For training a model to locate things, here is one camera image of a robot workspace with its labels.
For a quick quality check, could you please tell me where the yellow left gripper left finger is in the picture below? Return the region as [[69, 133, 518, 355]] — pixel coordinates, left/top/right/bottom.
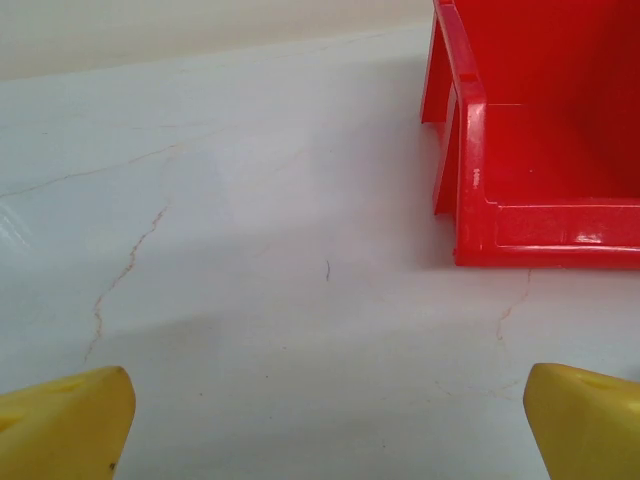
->
[[0, 365, 137, 480]]

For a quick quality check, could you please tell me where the red plastic bin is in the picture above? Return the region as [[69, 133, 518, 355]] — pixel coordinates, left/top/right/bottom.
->
[[420, 0, 640, 271]]

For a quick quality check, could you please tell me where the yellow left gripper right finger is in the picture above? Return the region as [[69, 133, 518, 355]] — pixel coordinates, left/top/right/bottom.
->
[[523, 362, 640, 480]]

